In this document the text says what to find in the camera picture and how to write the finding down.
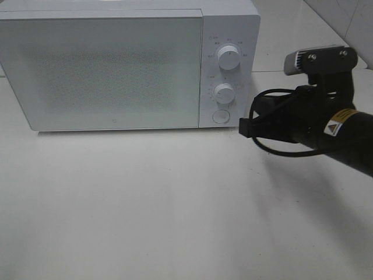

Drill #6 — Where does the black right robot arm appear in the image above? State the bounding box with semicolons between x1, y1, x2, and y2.
238;85;372;176

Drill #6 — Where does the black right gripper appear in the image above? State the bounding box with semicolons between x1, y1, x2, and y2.
238;85;335;144

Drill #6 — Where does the round door release button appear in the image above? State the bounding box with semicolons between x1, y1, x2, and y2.
213;110;230;124

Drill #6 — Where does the white microwave door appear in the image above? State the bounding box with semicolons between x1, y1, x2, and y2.
1;17;202;131

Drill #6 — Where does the lower white timer knob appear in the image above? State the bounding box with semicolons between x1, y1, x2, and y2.
213;83;235;104

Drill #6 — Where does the white microwave oven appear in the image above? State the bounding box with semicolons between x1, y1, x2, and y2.
1;1;261;128

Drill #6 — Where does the upper white power knob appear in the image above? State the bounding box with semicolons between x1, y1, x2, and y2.
216;44;241;71

